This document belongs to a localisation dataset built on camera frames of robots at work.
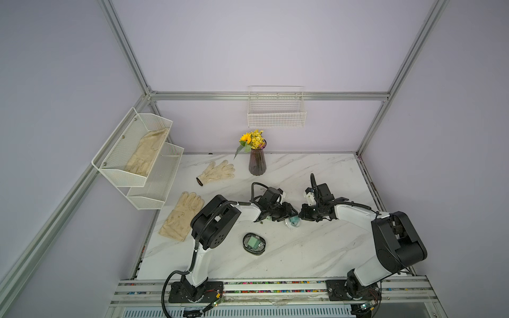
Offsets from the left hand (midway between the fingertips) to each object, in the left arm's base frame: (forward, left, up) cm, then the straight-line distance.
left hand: (295, 216), depth 91 cm
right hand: (0, -3, -1) cm, 3 cm away
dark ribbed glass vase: (+27, +18, +6) cm, 33 cm away
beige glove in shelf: (+15, +64, +28) cm, 71 cm away
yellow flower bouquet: (+29, +20, +22) cm, 41 cm away
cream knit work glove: (+29, +38, -1) cm, 48 cm away
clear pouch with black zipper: (-15, +17, 0) cm, 23 cm away
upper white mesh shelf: (+13, +69, +28) cm, 76 cm away
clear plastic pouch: (-5, +3, 0) cm, 5 cm away
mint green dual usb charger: (-3, +13, +4) cm, 14 cm away
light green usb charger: (-12, +19, 0) cm, 23 cm away
